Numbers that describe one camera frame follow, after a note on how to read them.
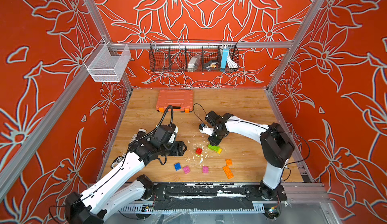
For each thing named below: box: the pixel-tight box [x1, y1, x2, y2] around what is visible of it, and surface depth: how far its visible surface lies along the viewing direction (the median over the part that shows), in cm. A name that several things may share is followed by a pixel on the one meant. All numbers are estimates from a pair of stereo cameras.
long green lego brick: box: [208, 143, 221, 152], surface depth 87 cm
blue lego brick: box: [174, 162, 182, 172], surface depth 82 cm
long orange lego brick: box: [222, 165, 235, 180], surface depth 81 cm
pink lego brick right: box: [202, 165, 210, 174], surface depth 81 cm
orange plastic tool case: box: [155, 89, 194, 114], surface depth 109 cm
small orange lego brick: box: [225, 158, 233, 166], surface depth 84 cm
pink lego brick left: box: [183, 165, 191, 175], surface depth 81 cm
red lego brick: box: [195, 147, 203, 156], surface depth 85 cm
